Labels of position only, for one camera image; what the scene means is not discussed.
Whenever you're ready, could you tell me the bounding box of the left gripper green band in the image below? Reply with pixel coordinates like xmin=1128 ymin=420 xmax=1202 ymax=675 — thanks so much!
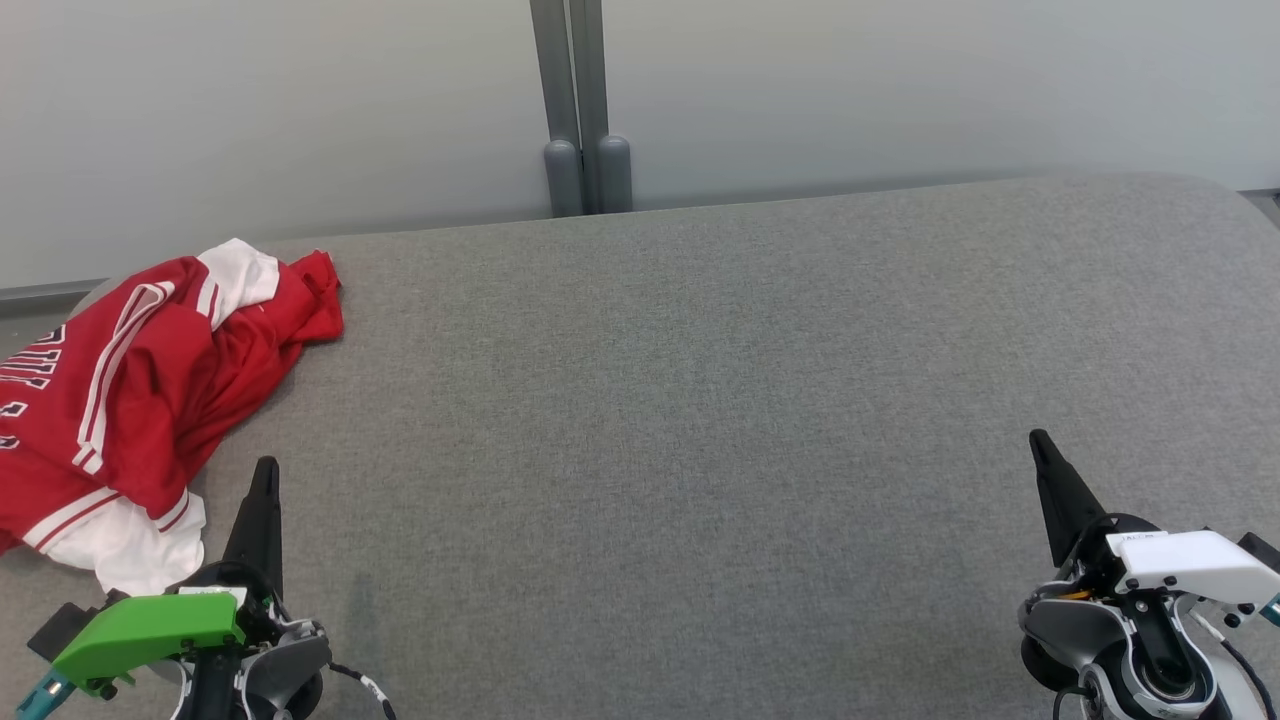
xmin=52 ymin=457 xmax=291 ymax=720

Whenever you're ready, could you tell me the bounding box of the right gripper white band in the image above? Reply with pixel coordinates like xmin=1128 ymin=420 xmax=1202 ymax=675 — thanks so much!
xmin=1028 ymin=430 xmax=1280 ymax=613

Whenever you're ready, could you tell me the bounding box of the red jersey with white sleeves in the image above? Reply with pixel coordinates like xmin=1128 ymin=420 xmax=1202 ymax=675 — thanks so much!
xmin=0 ymin=238 xmax=291 ymax=598

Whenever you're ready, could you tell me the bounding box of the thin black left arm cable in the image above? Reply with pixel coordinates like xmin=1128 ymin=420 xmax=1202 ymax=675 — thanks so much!
xmin=328 ymin=660 xmax=398 ymax=720

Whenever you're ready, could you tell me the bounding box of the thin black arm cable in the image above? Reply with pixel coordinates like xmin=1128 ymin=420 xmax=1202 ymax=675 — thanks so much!
xmin=328 ymin=660 xmax=398 ymax=720
xmin=1195 ymin=610 xmax=1279 ymax=720

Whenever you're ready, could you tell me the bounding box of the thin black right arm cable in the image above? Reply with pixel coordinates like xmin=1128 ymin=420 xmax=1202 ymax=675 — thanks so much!
xmin=1195 ymin=610 xmax=1279 ymax=720

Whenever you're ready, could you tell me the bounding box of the teal left cable plug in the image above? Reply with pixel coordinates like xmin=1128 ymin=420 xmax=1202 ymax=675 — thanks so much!
xmin=15 ymin=672 xmax=73 ymax=720

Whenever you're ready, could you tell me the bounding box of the grey wall baseboard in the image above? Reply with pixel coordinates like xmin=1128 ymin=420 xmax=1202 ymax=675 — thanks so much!
xmin=0 ymin=278 xmax=109 ymax=319

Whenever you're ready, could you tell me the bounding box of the grey partition post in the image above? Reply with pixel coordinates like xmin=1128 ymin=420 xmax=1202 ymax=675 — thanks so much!
xmin=568 ymin=0 xmax=633 ymax=215
xmin=530 ymin=0 xmax=584 ymax=219

